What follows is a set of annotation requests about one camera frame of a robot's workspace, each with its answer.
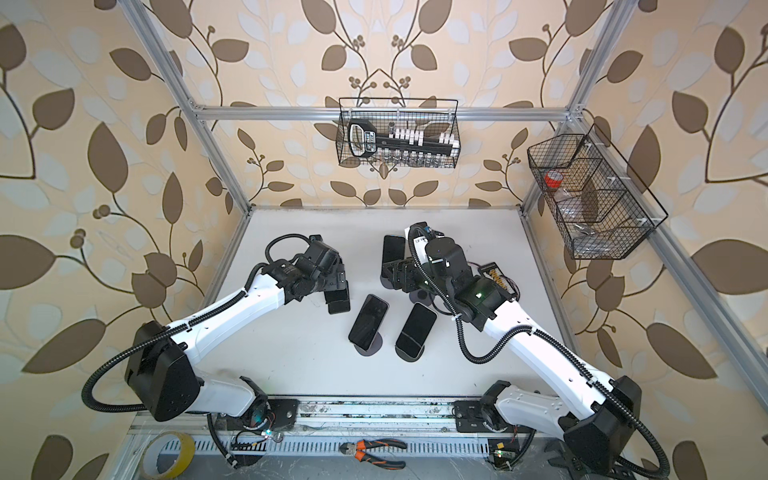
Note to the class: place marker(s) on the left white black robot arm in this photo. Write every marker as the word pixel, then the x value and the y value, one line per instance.
pixel 161 363

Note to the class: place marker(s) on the black connector board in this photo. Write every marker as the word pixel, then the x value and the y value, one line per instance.
pixel 493 271

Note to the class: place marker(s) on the grey phone stand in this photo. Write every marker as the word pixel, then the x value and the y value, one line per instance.
pixel 375 345
pixel 408 353

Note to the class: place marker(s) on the front right grey phone stand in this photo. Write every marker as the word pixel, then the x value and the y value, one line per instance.
pixel 408 353

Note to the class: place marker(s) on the right wire basket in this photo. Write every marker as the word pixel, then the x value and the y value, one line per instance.
pixel 605 207

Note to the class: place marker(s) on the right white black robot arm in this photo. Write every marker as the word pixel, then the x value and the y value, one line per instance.
pixel 595 415

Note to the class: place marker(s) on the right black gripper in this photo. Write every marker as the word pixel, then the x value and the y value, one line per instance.
pixel 406 269

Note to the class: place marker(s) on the back wire basket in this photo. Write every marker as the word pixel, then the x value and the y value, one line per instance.
pixel 434 115

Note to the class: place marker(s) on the black adjustable wrench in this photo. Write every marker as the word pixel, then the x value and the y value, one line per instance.
pixel 563 458

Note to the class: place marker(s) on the black phone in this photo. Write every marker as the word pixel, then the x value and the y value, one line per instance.
pixel 368 321
pixel 393 248
pixel 338 301
pixel 417 327

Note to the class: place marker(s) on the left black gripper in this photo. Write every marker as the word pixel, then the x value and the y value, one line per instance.
pixel 334 282

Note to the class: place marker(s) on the black socket tool set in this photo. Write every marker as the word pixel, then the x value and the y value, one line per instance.
pixel 364 141

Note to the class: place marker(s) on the yellow tape roll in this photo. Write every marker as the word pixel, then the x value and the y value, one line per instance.
pixel 167 456

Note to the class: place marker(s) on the red capped bottle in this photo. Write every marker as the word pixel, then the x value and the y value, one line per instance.
pixel 553 180

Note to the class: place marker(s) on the front left grey phone stand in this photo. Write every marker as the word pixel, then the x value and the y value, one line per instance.
pixel 375 345

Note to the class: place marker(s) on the wire basket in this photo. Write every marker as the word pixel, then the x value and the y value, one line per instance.
pixel 605 207
pixel 434 115

